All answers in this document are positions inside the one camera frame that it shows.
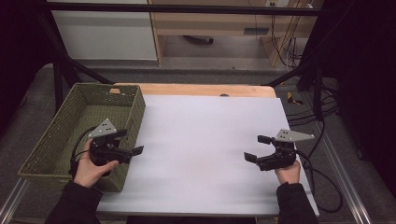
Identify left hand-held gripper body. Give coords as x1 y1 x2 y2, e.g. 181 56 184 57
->
87 118 133 168

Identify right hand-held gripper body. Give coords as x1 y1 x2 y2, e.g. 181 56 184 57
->
257 128 316 172

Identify green woven basket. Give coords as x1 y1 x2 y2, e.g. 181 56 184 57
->
18 82 147 193

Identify person's right hand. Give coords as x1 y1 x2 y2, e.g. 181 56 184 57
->
274 160 302 186

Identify person's left hand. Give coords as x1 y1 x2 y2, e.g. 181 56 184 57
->
73 138 120 189

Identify yellow and black tape piece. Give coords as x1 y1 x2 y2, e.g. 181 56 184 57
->
286 91 304 106

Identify white table sheet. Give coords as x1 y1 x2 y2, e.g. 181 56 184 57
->
96 94 320 217

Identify wooden table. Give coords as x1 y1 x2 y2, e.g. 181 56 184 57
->
114 82 277 99

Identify white cabinet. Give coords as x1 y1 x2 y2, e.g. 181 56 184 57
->
50 0 159 62

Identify dark curtain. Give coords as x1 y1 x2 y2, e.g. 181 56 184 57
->
303 0 396 200
0 0 60 138

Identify black object under desk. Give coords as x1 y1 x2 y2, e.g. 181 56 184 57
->
182 35 215 46

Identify light wooden desk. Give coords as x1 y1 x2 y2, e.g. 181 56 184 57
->
148 0 325 68

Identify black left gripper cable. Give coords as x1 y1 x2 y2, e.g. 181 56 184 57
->
69 125 98 181

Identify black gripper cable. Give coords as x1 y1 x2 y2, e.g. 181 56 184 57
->
69 125 98 181
294 148 344 215

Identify black floor cables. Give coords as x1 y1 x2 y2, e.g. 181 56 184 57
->
285 88 341 127

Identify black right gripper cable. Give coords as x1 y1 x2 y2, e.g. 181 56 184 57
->
294 148 344 215

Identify aluminium rail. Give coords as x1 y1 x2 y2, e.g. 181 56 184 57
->
306 119 373 224
0 177 32 224

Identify bundle of hanging cables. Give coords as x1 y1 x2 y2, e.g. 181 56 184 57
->
269 13 304 69

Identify black metal frame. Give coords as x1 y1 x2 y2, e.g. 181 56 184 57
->
36 1 331 120

